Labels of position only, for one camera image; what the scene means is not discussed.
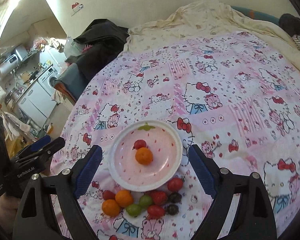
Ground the white washing machine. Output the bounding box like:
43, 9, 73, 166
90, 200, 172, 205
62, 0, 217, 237
38, 66, 59, 96

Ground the dark purple grape lower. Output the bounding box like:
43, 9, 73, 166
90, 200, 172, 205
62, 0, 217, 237
165, 204, 179, 216

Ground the grey orange chair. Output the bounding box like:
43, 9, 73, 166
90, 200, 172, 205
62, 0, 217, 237
52, 63, 89, 104

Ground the teal bed headboard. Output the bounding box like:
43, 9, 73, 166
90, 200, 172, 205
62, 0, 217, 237
231, 5, 279, 25

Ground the wall sticker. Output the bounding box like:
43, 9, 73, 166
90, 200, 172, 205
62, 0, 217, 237
71, 2, 84, 16

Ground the oblong red cherry tomato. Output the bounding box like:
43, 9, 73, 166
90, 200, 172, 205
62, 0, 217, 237
147, 205, 165, 219

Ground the small red tomato left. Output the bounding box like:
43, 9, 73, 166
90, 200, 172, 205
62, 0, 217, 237
102, 190, 115, 200

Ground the red strawberry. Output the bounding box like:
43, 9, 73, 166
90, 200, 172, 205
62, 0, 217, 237
149, 191, 168, 206

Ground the red cherry tomato right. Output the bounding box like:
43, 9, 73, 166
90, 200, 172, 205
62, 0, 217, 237
167, 177, 184, 192

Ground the green grape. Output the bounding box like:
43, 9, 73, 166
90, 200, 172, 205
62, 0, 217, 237
139, 194, 153, 209
125, 204, 142, 217

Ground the dark purple grape upper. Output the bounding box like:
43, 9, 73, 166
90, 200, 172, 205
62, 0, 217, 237
168, 192, 182, 203

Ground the striped black garment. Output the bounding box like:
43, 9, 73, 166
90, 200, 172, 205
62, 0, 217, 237
279, 14, 300, 50

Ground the black clothing pile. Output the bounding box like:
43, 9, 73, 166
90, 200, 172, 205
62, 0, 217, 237
65, 19, 129, 82

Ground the dark purple grape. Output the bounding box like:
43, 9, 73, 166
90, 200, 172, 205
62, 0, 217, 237
168, 192, 182, 203
165, 204, 179, 216

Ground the orange mandarin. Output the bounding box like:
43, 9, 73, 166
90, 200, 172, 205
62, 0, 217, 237
102, 199, 121, 217
115, 190, 134, 208
135, 148, 153, 166

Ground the person's left hand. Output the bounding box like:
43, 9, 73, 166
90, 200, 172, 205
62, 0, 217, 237
0, 194, 21, 234

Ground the white plastic bag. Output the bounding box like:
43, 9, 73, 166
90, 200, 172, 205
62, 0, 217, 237
64, 37, 81, 58

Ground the pink white strawberry plate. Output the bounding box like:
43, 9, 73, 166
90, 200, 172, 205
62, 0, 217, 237
106, 120, 183, 192

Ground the pink Hello Kitty bedsheet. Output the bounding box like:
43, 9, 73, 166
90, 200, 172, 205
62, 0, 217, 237
51, 31, 300, 239

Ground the green grape upper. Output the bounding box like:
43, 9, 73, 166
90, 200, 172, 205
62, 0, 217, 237
139, 194, 153, 209

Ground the green grape lower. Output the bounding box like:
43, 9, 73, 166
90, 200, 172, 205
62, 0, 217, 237
125, 204, 142, 217

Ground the cream floral blanket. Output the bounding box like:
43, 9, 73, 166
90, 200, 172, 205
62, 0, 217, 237
123, 0, 300, 71

